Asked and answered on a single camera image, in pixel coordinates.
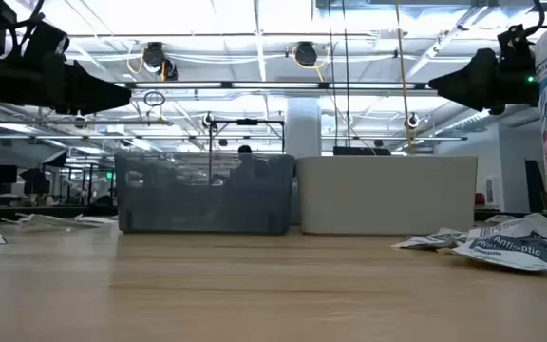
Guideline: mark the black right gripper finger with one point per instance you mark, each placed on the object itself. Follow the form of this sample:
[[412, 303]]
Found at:
[[473, 81]]

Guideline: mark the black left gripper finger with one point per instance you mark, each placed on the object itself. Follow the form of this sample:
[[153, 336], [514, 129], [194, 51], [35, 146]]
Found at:
[[95, 97]]

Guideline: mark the adhesive bandage strip wrapper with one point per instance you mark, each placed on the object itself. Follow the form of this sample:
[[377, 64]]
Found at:
[[52, 221], [95, 220], [14, 221]]

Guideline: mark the grey ceiling pipe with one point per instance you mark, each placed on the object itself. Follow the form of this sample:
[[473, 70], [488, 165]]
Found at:
[[112, 122]]

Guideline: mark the small black ceiling reel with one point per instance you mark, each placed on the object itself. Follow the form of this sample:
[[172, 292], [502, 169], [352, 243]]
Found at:
[[207, 120], [412, 120]]

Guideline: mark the black studio softbox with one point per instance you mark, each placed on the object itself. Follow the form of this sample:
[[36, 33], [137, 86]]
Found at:
[[56, 159]]

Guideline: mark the long linear ceiling light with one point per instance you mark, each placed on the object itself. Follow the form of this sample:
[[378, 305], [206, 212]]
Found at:
[[183, 85]]

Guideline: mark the black upright panel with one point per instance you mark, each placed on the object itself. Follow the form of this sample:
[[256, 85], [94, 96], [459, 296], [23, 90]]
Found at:
[[534, 187]]

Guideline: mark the small red distant object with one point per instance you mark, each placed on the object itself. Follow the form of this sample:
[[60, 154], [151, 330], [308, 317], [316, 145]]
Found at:
[[479, 199]]

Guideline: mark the dark translucent plastic bin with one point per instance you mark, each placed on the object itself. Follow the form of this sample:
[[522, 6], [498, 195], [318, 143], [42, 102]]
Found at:
[[159, 209], [295, 204]]

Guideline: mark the black flat distant monitor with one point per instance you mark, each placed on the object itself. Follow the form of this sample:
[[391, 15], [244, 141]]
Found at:
[[361, 151]]

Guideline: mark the small grey packet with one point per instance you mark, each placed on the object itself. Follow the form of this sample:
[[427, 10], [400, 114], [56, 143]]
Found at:
[[499, 219]]

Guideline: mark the grey plastic bin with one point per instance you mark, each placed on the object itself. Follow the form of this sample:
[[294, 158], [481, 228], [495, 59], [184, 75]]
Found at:
[[387, 199]]

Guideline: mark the person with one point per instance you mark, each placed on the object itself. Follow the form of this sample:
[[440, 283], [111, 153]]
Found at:
[[245, 151]]

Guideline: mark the white pillar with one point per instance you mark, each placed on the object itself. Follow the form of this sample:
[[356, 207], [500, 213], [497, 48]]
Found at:
[[302, 128]]

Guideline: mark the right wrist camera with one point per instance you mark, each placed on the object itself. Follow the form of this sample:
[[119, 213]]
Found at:
[[515, 45]]

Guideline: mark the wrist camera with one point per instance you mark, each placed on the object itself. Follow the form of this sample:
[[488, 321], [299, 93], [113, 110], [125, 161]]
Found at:
[[515, 45], [45, 43]]

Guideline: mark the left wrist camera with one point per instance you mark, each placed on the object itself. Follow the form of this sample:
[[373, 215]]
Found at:
[[45, 43]]

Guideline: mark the black frame workstation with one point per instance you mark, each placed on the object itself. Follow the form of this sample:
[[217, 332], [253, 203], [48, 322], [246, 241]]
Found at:
[[89, 187]]

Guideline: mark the black overhead camera gantry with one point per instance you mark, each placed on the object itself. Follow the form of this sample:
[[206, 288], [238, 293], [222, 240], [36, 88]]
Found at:
[[247, 122]]

